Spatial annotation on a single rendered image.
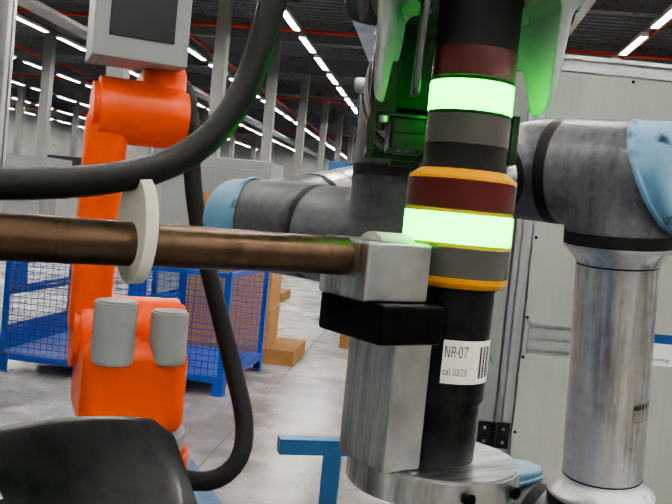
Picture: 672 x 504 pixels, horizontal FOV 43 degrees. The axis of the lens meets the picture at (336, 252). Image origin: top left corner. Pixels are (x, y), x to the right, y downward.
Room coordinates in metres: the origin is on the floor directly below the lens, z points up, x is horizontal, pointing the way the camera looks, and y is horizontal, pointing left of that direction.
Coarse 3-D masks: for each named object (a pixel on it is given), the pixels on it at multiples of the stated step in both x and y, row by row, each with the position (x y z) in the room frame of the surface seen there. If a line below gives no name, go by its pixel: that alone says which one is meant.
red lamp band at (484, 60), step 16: (448, 48) 0.33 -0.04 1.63; (464, 48) 0.33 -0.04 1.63; (480, 48) 0.32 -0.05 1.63; (496, 48) 0.33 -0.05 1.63; (432, 64) 0.34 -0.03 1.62; (448, 64) 0.33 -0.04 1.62; (464, 64) 0.33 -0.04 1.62; (480, 64) 0.32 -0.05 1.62; (496, 64) 0.33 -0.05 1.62; (512, 64) 0.33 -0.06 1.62; (512, 80) 0.33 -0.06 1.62
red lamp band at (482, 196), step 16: (416, 176) 0.33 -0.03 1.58; (416, 192) 0.33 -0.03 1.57; (432, 192) 0.32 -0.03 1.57; (448, 192) 0.32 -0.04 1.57; (464, 192) 0.32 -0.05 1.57; (480, 192) 0.32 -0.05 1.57; (496, 192) 0.32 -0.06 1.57; (512, 192) 0.33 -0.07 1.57; (448, 208) 0.32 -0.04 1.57; (464, 208) 0.32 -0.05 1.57; (480, 208) 0.32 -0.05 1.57; (496, 208) 0.32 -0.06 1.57; (512, 208) 0.33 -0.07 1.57
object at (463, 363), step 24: (432, 288) 0.33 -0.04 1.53; (456, 312) 0.32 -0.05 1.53; (480, 312) 0.33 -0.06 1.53; (456, 336) 0.32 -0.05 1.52; (480, 336) 0.33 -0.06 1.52; (432, 360) 0.33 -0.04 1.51; (456, 360) 0.32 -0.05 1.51; (480, 360) 0.33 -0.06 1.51; (432, 384) 0.33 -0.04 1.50; (456, 384) 0.32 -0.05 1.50; (480, 384) 0.33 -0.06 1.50; (432, 408) 0.33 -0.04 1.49; (456, 408) 0.33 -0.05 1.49; (432, 432) 0.33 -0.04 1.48; (456, 432) 0.33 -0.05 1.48; (432, 456) 0.33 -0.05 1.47; (456, 456) 0.33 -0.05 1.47
